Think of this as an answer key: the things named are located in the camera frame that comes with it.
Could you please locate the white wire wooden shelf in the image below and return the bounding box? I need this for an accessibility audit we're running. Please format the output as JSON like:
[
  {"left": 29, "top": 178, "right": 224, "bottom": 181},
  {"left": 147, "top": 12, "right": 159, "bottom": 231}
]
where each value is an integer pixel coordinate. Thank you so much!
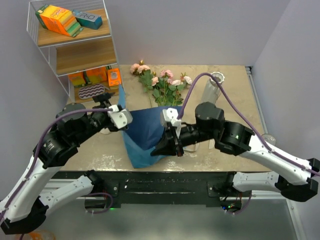
[{"left": 26, "top": 0, "right": 119, "bottom": 103}]

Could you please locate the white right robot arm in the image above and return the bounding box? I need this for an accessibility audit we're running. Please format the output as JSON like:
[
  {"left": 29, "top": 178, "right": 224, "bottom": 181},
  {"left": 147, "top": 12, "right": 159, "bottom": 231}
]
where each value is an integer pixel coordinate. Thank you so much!
[{"left": 150, "top": 102, "right": 320, "bottom": 202}]

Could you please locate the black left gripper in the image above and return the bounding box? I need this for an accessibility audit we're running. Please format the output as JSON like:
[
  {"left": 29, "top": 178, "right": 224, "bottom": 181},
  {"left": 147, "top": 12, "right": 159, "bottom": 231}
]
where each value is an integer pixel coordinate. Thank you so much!
[{"left": 75, "top": 91, "right": 116, "bottom": 145}]

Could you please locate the orange box on lower shelf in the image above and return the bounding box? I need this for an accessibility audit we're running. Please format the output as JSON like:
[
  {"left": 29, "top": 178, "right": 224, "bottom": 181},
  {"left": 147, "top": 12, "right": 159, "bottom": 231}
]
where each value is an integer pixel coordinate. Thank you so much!
[{"left": 107, "top": 68, "right": 122, "bottom": 87}]

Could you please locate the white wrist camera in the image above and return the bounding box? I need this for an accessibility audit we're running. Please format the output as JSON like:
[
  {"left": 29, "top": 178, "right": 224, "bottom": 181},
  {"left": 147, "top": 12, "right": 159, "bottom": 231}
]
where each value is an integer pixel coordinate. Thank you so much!
[
  {"left": 160, "top": 107, "right": 182, "bottom": 138},
  {"left": 107, "top": 105, "right": 133, "bottom": 130}
]

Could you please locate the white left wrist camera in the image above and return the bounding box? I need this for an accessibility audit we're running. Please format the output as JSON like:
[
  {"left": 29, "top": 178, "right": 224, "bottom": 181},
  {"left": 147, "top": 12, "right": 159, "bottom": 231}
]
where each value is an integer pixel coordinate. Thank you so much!
[{"left": 107, "top": 105, "right": 133, "bottom": 130}]

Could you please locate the purple wavy striped pad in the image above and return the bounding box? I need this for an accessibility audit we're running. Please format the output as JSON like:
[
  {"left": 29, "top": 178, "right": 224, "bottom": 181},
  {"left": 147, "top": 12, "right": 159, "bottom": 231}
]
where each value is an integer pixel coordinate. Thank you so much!
[{"left": 78, "top": 83, "right": 109, "bottom": 100}]

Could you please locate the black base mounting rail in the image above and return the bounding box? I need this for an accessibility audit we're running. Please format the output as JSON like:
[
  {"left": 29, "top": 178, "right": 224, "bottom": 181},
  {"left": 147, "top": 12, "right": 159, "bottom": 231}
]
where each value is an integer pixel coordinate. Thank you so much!
[{"left": 85, "top": 171, "right": 250, "bottom": 210}]

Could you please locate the teal toothpaste box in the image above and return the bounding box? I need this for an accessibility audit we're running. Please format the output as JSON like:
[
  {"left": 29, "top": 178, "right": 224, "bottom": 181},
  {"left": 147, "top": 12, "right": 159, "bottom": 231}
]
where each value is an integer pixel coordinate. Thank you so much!
[{"left": 72, "top": 10, "right": 103, "bottom": 30}]

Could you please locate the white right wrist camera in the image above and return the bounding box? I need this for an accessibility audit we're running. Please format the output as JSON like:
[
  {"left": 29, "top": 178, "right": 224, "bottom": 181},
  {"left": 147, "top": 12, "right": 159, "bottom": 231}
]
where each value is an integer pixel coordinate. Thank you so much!
[{"left": 160, "top": 107, "right": 182, "bottom": 138}]

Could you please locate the orange plastic bag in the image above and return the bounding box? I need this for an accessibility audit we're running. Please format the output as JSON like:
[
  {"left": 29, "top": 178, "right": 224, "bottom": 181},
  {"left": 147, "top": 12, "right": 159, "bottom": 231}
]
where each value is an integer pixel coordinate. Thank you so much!
[{"left": 22, "top": 230, "right": 56, "bottom": 240}]

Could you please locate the yellow orange sponge pack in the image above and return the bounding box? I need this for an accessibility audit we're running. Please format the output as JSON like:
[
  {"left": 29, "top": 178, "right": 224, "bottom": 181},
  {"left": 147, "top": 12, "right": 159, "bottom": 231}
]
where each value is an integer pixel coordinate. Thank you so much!
[{"left": 67, "top": 67, "right": 108, "bottom": 87}]

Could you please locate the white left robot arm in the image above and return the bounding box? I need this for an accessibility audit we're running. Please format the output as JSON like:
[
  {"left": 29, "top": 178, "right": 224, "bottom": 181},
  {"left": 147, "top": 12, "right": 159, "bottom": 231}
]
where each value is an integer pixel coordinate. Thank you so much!
[{"left": 0, "top": 93, "right": 133, "bottom": 236}]

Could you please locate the blue wrapping paper sheet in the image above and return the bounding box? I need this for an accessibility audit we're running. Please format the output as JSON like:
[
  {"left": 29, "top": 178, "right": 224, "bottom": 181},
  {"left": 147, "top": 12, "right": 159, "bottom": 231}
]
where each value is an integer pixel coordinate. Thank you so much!
[{"left": 117, "top": 84, "right": 185, "bottom": 170}]

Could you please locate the white ribbed ceramic vase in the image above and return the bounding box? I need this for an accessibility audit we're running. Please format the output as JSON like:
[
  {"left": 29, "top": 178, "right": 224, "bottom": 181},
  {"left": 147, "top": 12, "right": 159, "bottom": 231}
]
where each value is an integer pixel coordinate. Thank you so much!
[{"left": 200, "top": 72, "right": 225, "bottom": 104}]

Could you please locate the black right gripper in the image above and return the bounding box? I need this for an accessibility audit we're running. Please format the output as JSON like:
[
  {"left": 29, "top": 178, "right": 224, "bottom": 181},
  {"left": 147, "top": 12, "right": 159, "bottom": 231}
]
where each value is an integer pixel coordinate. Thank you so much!
[{"left": 150, "top": 122, "right": 216, "bottom": 156}]

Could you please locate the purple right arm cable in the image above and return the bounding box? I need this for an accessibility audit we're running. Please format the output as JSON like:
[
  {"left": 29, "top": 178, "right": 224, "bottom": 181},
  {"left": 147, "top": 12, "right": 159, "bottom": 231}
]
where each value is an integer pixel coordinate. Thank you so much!
[{"left": 178, "top": 72, "right": 320, "bottom": 216}]

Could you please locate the pink artificial flower bouquet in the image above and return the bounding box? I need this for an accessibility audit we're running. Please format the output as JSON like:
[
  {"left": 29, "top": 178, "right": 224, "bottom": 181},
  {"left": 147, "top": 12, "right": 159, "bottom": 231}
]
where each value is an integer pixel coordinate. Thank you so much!
[{"left": 130, "top": 60, "right": 193, "bottom": 107}]

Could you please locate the metal tin can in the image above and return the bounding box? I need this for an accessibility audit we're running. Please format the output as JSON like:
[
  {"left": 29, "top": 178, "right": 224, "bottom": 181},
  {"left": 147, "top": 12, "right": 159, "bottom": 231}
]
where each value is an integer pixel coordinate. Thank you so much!
[{"left": 261, "top": 133, "right": 276, "bottom": 146}]

